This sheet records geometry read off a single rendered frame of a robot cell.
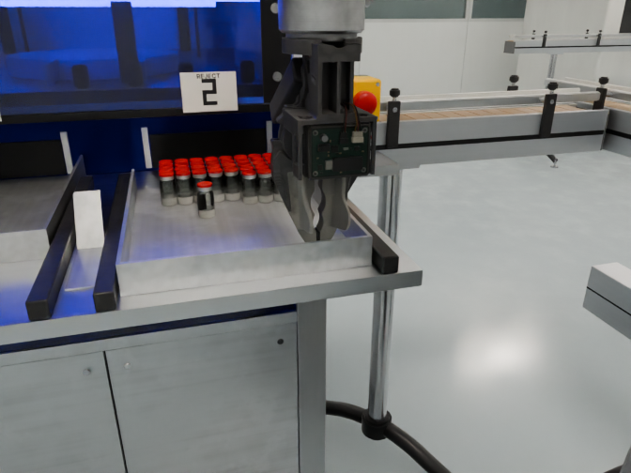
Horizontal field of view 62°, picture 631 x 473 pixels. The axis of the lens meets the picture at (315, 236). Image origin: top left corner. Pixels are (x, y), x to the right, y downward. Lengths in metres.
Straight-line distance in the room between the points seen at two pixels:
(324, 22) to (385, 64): 5.49
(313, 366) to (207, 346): 0.22
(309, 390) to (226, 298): 0.65
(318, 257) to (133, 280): 0.19
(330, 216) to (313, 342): 0.56
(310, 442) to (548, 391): 0.95
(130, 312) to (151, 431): 0.64
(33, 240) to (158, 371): 0.47
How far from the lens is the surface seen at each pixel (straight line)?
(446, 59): 6.26
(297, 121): 0.45
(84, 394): 1.09
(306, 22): 0.46
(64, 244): 0.65
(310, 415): 1.19
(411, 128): 1.10
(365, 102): 0.89
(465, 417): 1.76
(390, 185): 1.16
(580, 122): 1.33
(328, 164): 0.46
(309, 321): 1.05
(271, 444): 1.22
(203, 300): 0.53
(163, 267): 0.54
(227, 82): 0.87
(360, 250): 0.57
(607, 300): 1.48
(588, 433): 1.83
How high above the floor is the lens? 1.14
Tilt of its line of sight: 23 degrees down
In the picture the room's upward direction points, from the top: straight up
